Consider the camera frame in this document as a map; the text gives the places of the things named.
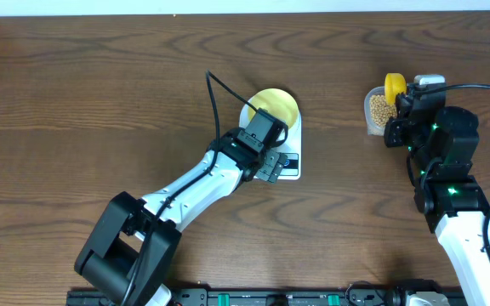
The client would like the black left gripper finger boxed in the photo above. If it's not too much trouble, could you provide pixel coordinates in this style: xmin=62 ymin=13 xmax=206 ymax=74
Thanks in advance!
xmin=255 ymin=150 xmax=279 ymax=181
xmin=268 ymin=153 xmax=288 ymax=184

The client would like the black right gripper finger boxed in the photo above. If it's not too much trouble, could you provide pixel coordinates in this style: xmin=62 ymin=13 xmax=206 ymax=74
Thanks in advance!
xmin=395 ymin=93 xmax=414 ymax=119
xmin=384 ymin=117 xmax=410 ymax=148

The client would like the yellow measuring scoop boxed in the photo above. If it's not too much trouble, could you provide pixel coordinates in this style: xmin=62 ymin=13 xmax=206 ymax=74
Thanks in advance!
xmin=384 ymin=73 xmax=407 ymax=105

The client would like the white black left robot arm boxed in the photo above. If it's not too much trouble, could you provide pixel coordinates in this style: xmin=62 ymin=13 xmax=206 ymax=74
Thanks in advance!
xmin=74 ymin=127 xmax=287 ymax=305

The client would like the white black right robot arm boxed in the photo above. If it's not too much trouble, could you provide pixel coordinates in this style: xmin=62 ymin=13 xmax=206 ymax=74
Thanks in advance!
xmin=384 ymin=82 xmax=490 ymax=305

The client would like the white digital kitchen scale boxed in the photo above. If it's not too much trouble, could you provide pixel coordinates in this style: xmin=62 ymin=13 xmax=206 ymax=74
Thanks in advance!
xmin=238 ymin=95 xmax=304 ymax=181

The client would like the pale yellow bowl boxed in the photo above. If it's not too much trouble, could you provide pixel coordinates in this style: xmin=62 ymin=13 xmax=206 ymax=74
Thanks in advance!
xmin=248 ymin=88 xmax=299 ymax=128

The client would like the clear container of soybeans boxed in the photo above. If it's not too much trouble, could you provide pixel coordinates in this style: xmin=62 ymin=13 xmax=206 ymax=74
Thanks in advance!
xmin=364 ymin=87 xmax=397 ymax=136

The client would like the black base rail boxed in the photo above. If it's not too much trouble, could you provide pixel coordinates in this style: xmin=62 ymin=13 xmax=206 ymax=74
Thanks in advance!
xmin=65 ymin=288 xmax=467 ymax=306

